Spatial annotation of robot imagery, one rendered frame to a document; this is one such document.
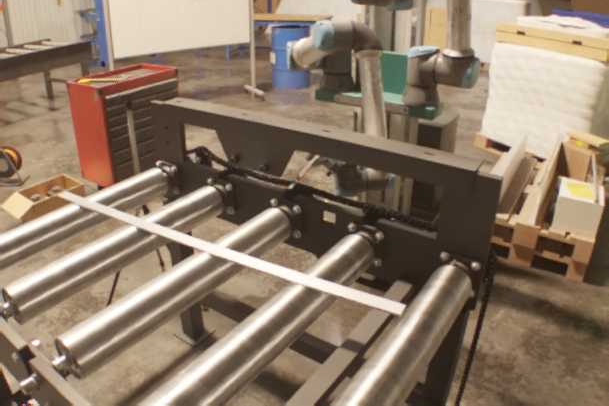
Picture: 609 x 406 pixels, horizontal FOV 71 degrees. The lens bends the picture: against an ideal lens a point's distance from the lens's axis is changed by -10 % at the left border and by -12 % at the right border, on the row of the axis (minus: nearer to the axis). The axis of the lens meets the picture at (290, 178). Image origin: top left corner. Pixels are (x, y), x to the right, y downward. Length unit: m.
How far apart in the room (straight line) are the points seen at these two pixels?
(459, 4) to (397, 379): 1.59
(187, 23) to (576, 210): 4.78
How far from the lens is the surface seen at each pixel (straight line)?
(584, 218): 3.00
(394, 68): 2.50
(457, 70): 2.21
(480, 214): 1.30
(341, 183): 1.80
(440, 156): 1.32
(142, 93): 3.62
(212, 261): 1.32
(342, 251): 1.32
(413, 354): 1.05
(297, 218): 1.57
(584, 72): 4.35
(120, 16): 5.90
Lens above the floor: 1.62
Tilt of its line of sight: 24 degrees down
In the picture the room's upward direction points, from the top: 1 degrees counter-clockwise
